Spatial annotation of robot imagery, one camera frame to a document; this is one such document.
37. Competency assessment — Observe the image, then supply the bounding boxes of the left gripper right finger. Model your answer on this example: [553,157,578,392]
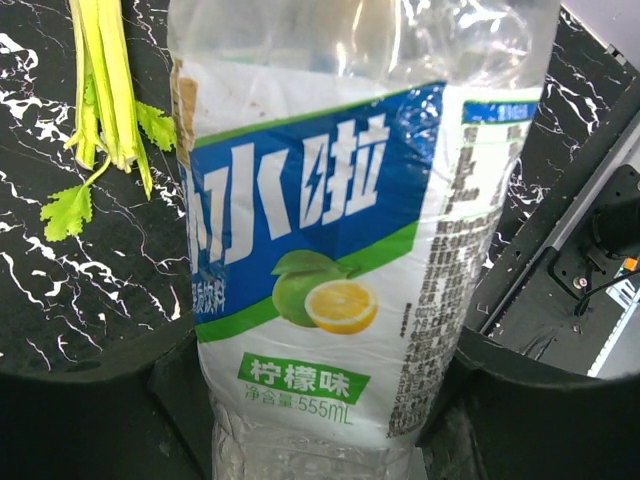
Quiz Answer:
[419,329,639,479]

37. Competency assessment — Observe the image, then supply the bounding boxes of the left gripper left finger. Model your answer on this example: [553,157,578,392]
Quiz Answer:
[1,331,213,479]

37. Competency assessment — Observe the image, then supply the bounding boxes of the clear bottle blue cap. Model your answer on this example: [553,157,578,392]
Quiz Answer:
[167,1,560,479]

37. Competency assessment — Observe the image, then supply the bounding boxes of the black marble mat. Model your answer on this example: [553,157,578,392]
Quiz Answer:
[1,1,639,375]

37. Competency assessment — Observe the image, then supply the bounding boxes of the toy green onion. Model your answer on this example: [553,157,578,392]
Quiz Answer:
[40,1,177,242]

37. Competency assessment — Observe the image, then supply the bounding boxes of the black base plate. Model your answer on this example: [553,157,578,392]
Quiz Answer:
[466,80,639,380]

